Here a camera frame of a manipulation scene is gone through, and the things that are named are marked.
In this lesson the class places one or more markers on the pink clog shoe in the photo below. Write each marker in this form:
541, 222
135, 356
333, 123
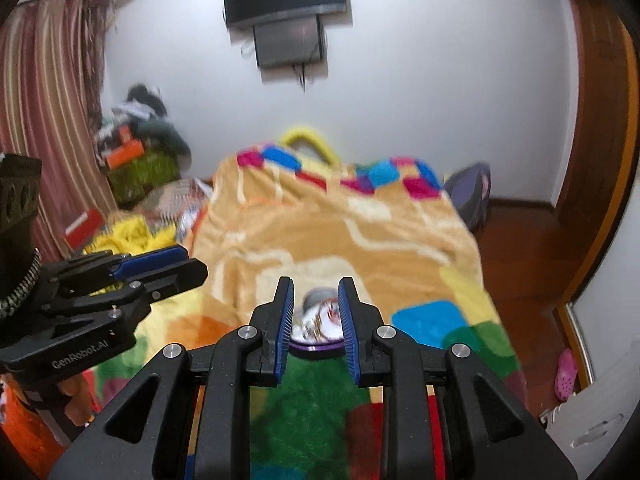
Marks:
567, 375

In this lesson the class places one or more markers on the pile of clothes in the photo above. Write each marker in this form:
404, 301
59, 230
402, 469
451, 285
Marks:
137, 105

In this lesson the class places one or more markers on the yellow printed blanket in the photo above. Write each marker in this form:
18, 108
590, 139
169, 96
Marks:
125, 235

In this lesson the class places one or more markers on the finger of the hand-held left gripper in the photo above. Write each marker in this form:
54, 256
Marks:
150, 260
175, 275

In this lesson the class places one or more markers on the white sliding wardrobe door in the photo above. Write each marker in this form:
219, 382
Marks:
607, 360

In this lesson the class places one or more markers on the brown wooden door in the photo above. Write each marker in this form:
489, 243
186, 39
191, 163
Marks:
600, 135

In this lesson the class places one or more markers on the orange box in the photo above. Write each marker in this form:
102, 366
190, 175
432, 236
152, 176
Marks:
125, 155

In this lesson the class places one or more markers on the purple heart-shaped jewelry box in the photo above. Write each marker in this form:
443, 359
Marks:
315, 351

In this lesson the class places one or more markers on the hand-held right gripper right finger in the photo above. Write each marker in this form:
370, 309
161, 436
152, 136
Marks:
350, 332

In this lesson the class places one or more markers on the small black monitor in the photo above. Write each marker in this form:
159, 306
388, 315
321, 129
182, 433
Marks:
287, 42

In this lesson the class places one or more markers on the yellow curved hoop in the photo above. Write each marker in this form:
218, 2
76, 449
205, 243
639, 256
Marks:
305, 135

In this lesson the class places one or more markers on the striped cloth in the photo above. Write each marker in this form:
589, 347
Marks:
175, 200

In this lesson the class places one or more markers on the green patterned bag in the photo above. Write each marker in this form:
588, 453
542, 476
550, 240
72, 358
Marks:
145, 175

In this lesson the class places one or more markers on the red box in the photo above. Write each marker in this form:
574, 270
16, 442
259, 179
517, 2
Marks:
82, 230

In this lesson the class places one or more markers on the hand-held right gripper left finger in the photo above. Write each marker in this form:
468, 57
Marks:
285, 322

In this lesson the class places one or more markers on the colourful patchwork blanket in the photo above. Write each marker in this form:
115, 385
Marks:
325, 230

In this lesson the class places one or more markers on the striped red curtain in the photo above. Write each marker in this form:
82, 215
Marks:
45, 85

